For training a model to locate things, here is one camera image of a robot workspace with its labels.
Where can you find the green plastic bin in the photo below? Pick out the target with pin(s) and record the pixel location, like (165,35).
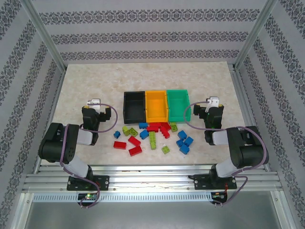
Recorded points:
(177,105)

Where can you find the small blue lego brick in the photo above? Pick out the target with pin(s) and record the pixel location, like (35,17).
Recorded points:
(116,134)

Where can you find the lime green lego brick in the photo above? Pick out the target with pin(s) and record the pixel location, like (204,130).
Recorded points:
(153,145)
(133,132)
(152,137)
(174,127)
(125,130)
(165,149)

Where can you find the black plastic bin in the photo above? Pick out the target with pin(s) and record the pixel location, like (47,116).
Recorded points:
(133,105)

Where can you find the red lego brick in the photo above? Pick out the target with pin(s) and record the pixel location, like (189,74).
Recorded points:
(155,124)
(152,129)
(166,125)
(165,132)
(134,141)
(135,150)
(120,144)

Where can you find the yellow plastic bin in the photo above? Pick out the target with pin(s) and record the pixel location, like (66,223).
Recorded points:
(156,105)

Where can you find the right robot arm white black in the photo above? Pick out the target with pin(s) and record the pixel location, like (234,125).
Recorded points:
(250,152)

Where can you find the grey metal panel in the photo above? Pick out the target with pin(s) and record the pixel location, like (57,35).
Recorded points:
(152,217)

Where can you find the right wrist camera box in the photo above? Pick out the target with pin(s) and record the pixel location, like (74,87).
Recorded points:
(213,101)

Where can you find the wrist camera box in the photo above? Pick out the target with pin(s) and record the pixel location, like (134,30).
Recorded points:
(94,102)
(213,101)

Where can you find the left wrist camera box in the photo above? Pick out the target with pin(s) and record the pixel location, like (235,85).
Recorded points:
(94,102)

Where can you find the aluminium side rail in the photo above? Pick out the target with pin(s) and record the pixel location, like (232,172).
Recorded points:
(245,107)
(50,119)

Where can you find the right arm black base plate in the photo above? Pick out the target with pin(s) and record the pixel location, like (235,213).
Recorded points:
(202,181)

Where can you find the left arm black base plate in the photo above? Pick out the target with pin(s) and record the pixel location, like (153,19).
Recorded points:
(102,182)

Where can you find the aluminium mounting rail frame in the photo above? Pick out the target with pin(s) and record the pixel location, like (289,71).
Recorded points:
(152,177)

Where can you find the aluminium corner post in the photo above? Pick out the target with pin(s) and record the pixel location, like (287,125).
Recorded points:
(44,33)
(254,33)

